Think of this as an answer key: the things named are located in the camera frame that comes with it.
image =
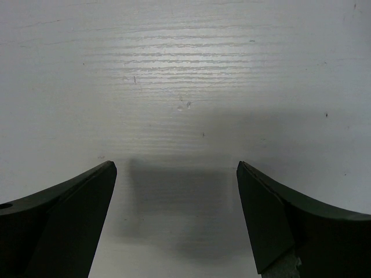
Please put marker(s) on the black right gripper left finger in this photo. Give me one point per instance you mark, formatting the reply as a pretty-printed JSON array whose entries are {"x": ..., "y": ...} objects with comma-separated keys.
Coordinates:
[{"x": 55, "y": 232}]

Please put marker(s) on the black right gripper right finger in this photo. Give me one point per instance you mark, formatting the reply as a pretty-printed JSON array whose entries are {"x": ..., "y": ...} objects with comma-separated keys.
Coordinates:
[{"x": 294, "y": 235}]

